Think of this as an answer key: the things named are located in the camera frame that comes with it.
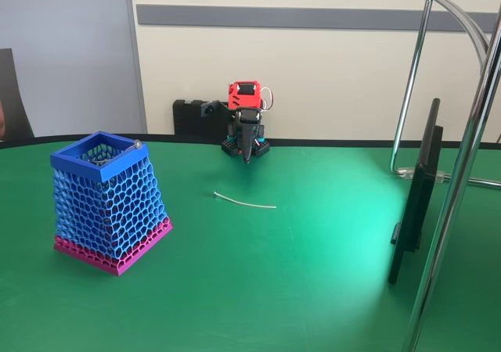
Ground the thin white wire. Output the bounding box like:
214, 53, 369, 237
213, 189, 278, 210

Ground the blue and pink mesh basket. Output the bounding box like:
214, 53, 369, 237
49, 131, 174, 277

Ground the black ribbed case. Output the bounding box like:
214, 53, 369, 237
173, 99, 232, 138

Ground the green table cloth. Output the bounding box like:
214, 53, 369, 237
0, 132, 501, 352

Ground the black flat light panel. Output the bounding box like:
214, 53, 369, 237
387, 98, 445, 286

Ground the chrome tube stand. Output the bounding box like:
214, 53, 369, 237
389, 0, 501, 352

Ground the white red servo cable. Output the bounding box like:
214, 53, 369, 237
258, 87, 275, 113

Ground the grey wall rail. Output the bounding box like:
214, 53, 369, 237
135, 3, 498, 32

